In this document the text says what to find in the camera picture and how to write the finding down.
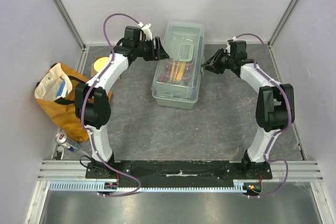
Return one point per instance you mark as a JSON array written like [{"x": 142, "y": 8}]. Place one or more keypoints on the yellow black utility knife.
[{"x": 172, "y": 74}]

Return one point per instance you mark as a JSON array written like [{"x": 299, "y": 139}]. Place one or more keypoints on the yellow tape roll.
[{"x": 99, "y": 64}]

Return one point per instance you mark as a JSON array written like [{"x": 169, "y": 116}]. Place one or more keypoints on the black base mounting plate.
[{"x": 212, "y": 169}]

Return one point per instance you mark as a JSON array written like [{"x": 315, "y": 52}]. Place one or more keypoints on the red bull can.
[{"x": 66, "y": 142}]

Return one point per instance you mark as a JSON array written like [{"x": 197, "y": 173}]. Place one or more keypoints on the green clear-lid toolbox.
[{"x": 183, "y": 42}]

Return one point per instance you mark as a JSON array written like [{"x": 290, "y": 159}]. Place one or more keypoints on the blue slotted cable duct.
[{"x": 101, "y": 186}]

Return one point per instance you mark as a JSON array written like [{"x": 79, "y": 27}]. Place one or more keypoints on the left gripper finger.
[
  {"x": 158, "y": 48},
  {"x": 159, "y": 57}
]

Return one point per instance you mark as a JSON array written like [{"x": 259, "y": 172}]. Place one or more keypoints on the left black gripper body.
[{"x": 148, "y": 50}]

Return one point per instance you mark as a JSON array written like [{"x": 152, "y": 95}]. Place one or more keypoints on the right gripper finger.
[
  {"x": 209, "y": 68},
  {"x": 217, "y": 57}
]

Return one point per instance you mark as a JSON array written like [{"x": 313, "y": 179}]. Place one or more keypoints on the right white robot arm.
[{"x": 275, "y": 108}]

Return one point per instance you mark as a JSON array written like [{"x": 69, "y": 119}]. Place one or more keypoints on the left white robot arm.
[{"x": 128, "y": 49}]

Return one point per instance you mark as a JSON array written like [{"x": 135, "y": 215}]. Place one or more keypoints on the yellow canvas tote bag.
[{"x": 56, "y": 93}]

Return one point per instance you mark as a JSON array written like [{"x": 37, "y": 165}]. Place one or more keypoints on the red black utility knife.
[{"x": 164, "y": 78}]

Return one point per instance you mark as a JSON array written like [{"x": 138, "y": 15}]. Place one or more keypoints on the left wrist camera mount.
[{"x": 146, "y": 29}]

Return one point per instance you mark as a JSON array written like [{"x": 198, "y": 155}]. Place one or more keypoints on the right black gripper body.
[{"x": 218, "y": 60}]

